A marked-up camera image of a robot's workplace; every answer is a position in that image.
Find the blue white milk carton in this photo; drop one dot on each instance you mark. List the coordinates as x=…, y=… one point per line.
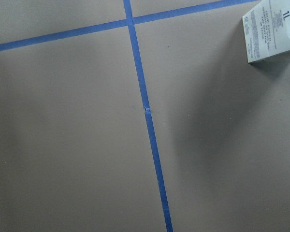
x=267, y=30

